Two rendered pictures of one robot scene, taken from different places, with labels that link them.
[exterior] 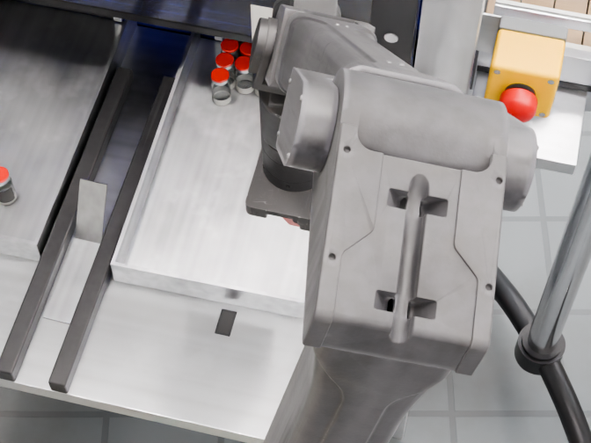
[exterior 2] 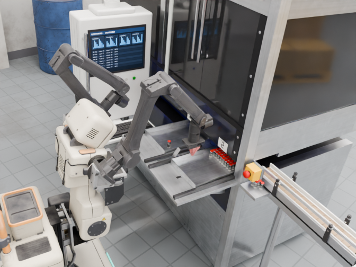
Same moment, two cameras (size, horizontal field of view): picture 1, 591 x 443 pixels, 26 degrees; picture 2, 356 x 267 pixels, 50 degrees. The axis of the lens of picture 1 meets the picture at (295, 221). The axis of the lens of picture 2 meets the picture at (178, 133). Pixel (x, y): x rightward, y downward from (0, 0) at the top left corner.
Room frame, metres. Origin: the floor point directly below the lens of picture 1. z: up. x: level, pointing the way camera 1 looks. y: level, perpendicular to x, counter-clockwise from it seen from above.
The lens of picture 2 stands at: (-0.64, -1.03, 2.25)
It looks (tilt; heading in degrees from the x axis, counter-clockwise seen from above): 33 degrees down; 42
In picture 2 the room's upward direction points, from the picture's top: 6 degrees clockwise
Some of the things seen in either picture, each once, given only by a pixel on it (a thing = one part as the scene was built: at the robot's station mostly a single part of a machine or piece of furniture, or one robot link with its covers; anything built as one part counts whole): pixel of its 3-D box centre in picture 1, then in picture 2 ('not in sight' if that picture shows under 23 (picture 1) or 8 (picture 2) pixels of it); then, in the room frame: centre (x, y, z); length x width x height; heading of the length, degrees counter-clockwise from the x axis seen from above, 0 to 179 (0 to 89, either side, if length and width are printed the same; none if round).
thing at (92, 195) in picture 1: (75, 250); (168, 154); (0.68, 0.23, 0.91); 0.14 x 0.03 x 0.06; 165
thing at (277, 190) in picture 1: (295, 150); (194, 136); (0.61, 0.00, 1.19); 0.10 x 0.07 x 0.07; 166
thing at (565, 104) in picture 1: (526, 111); (256, 188); (0.90, -0.27, 0.87); 0.14 x 0.13 x 0.02; 166
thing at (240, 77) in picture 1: (292, 83); (222, 159); (0.91, 0.00, 0.90); 0.18 x 0.02 x 0.05; 77
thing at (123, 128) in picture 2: not in sight; (124, 128); (0.74, 0.73, 0.82); 0.40 x 0.14 x 0.02; 168
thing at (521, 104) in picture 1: (518, 101); (247, 174); (0.81, -0.23, 0.99); 0.04 x 0.04 x 0.04; 76
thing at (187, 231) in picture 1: (270, 164); (206, 165); (0.80, 0.03, 0.90); 0.34 x 0.26 x 0.04; 167
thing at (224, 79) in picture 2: not in sight; (229, 60); (0.92, 0.08, 1.51); 0.43 x 0.01 x 0.59; 76
